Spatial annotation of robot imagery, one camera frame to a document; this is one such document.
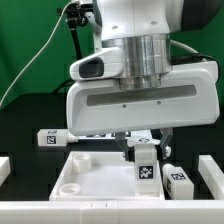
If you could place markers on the white marker base plate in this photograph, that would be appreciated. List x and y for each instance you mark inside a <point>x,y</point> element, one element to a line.
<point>109,136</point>

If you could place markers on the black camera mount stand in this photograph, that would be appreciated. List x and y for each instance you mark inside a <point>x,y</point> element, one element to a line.
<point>76,17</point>

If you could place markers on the white fence block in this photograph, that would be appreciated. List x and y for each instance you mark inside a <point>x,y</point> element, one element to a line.
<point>212,176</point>
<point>4,169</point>

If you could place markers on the white square tabletop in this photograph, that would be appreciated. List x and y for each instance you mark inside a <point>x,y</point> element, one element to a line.
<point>92,176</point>

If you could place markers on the white front fence rail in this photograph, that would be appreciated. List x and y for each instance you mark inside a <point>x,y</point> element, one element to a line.
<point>115,212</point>

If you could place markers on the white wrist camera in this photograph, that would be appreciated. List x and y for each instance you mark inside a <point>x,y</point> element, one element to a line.
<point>107,63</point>

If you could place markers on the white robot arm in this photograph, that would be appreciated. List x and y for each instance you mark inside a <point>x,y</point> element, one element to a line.
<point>131,82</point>

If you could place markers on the white left fence block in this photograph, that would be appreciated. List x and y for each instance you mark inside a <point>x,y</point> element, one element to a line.
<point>4,169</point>

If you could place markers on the white right fence block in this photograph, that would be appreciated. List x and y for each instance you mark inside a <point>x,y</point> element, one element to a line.
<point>212,176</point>

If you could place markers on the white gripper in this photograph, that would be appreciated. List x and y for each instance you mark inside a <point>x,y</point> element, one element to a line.
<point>187,96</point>

